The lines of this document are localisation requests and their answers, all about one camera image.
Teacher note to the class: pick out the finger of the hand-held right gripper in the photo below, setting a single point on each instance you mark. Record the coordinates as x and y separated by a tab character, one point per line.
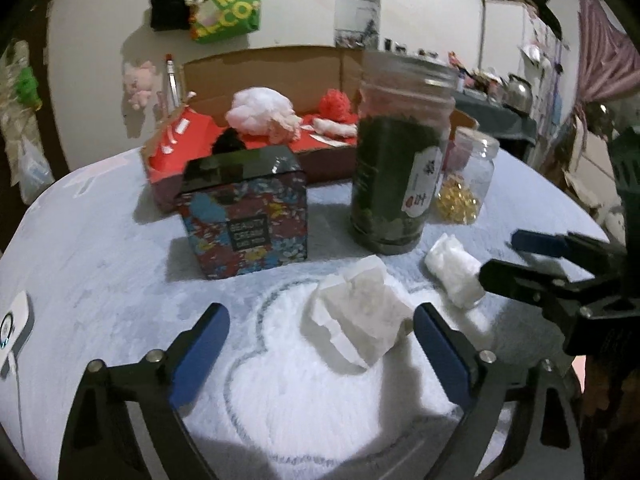
555	246
530	282

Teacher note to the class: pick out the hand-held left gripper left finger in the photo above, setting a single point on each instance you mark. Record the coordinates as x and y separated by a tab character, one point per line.
200	355

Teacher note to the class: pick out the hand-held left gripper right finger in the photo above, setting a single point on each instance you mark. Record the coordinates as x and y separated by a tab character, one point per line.
440	355

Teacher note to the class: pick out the small white tissue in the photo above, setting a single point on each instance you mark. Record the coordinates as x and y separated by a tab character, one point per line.
455	270

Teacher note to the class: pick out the large white tissue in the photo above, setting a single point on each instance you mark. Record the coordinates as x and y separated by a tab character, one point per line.
357	305

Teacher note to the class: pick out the black pompom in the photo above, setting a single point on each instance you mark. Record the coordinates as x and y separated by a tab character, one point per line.
227	142

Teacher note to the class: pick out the beige fluffy fabric piece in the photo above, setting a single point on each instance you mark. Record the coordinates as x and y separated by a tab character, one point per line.
286	131

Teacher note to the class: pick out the red lined cardboard box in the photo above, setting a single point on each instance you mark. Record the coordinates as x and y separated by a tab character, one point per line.
280	72

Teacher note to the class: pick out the small jar of yellow capsules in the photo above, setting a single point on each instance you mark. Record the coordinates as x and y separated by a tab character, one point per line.
462	195

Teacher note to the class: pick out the dark cloth covered table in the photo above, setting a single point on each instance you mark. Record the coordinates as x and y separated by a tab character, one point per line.
500	120

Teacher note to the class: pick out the floral print tin box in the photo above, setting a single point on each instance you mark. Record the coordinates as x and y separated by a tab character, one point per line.
245	215

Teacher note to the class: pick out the metal kettle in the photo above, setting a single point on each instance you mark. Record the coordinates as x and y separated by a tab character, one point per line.
517	92

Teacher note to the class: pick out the large jar of green tea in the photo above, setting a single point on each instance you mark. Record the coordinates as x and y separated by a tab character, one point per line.
390	170

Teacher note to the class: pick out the white power bank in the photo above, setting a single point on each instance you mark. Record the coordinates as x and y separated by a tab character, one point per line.
15	330

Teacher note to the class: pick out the row of small figurines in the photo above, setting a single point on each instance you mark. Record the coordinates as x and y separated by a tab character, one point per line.
472	77

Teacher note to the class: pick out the pink curtain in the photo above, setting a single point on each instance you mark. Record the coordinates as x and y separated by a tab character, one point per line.
600	60

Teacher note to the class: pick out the clear plastic bag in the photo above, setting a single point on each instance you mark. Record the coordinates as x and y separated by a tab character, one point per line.
32	170

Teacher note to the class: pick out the white cotton fluff ball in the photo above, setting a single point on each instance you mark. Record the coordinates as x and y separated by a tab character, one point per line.
255	110

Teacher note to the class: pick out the red pompom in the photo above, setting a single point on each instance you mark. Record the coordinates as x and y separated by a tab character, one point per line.
337	105

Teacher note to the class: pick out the pink pig plush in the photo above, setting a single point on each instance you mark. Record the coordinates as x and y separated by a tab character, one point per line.
140	82

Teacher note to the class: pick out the green plush toy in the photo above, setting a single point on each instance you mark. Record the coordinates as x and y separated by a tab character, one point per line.
27	87

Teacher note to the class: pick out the green tote bag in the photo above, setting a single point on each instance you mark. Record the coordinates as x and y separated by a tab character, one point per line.
227	7

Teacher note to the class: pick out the black bag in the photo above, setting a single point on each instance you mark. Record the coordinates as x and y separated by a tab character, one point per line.
167	2

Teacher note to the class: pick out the wall mirror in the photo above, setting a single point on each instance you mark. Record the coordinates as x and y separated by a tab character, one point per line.
357	5

